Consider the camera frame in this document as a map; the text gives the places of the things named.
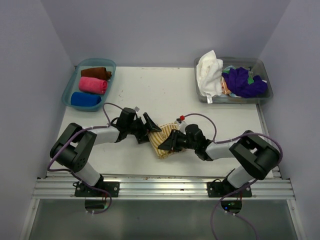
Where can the purple towel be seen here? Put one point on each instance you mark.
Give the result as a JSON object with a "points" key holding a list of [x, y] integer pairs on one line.
{"points": [[239, 83]]}

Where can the grey plastic bin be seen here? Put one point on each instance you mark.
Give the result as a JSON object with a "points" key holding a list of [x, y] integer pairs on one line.
{"points": [[255, 67]]}

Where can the pink rolled towel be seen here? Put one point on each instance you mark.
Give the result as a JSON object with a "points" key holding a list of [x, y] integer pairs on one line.
{"points": [[92, 85]]}

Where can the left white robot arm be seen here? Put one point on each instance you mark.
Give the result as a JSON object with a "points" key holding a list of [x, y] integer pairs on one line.
{"points": [[74, 146]]}

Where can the peach patterned cloth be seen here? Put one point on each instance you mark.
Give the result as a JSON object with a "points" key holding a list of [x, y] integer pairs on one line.
{"points": [[225, 89]]}

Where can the teal plastic tray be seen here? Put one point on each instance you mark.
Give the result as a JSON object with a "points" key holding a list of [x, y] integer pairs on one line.
{"points": [[73, 83]]}

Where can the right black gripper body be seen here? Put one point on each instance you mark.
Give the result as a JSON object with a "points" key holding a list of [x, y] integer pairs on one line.
{"points": [[190, 145]]}

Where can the blue towel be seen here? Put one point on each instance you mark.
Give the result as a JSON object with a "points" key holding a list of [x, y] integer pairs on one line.
{"points": [[83, 99]]}

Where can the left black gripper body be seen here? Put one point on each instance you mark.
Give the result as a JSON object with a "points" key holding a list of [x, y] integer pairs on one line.
{"points": [[137, 128]]}

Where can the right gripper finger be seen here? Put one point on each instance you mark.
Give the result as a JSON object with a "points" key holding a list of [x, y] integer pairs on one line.
{"points": [[170, 143], [178, 148]]}

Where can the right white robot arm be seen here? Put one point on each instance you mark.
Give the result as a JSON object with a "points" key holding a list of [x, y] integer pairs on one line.
{"points": [[255, 155]]}

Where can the aluminium mounting rail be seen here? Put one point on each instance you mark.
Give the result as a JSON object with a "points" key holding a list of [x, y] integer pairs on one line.
{"points": [[60, 186]]}

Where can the brown rolled towel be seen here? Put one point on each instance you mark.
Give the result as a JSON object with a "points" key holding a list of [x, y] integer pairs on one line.
{"points": [[97, 72]]}

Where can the yellow white striped towel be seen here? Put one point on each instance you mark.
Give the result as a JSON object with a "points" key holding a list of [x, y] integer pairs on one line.
{"points": [[157, 138]]}

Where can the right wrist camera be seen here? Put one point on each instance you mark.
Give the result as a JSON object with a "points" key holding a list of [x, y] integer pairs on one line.
{"points": [[181, 123]]}

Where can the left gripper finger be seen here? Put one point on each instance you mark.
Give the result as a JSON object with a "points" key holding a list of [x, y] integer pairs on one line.
{"points": [[142, 138], [150, 125]]}

